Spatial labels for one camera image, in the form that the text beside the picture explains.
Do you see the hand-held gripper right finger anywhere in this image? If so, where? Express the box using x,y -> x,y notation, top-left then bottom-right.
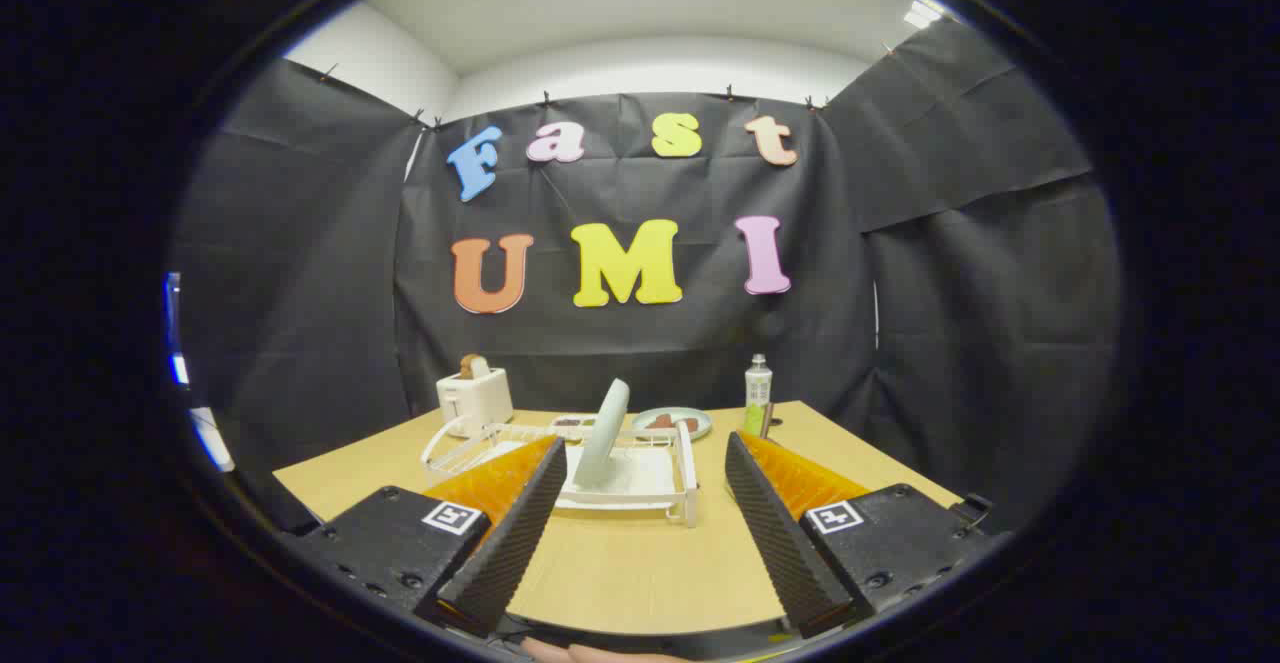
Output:
724,430 -> 996,641

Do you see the white wire dish rack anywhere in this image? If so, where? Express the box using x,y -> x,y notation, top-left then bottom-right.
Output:
420,413 -> 699,529

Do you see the black backdrop cloth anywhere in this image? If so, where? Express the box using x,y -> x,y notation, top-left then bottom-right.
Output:
170,18 -> 1121,534

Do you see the white toaster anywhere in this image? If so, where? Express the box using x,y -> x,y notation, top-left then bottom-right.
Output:
437,367 -> 515,437

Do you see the pale green plate with meat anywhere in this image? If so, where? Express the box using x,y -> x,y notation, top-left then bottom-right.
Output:
632,406 -> 714,442

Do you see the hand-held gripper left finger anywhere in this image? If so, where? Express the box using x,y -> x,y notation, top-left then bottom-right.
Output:
285,433 -> 569,639

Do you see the white and green bottle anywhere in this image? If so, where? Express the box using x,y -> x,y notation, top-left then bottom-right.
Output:
743,353 -> 774,438

